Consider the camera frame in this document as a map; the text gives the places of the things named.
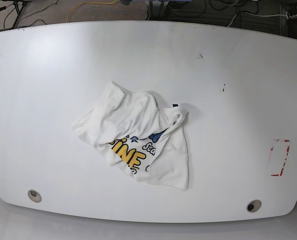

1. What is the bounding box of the white printed t-shirt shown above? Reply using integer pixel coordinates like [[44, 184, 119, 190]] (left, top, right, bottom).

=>
[[72, 82, 189, 190]]

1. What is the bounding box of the red tape rectangle marking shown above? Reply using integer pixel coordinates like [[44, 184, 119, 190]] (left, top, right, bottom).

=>
[[267, 139, 291, 177]]

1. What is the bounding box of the black tripod stand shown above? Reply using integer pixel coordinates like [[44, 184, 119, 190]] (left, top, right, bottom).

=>
[[11, 0, 31, 29]]

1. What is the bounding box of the yellow cable on floor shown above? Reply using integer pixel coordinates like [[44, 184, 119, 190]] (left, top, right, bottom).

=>
[[66, 1, 117, 23]]

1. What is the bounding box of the right table cable grommet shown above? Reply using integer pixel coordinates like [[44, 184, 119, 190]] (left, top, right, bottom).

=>
[[246, 199, 262, 213]]

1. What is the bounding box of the table cable grommet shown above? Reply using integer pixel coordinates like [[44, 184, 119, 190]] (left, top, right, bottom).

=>
[[27, 189, 42, 203], [246, 199, 262, 213]]

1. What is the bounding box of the left table cable grommet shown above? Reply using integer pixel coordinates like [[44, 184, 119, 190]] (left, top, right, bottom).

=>
[[27, 189, 42, 203]]

